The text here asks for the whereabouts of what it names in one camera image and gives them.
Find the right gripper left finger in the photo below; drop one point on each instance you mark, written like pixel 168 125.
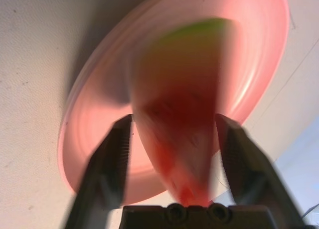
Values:
pixel 109 164

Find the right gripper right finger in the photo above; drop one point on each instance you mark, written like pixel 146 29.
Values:
pixel 249 169

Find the red watermelon slice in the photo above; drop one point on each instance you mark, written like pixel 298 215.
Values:
pixel 179 94

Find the pink plastic plate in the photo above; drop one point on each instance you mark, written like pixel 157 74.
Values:
pixel 99 114

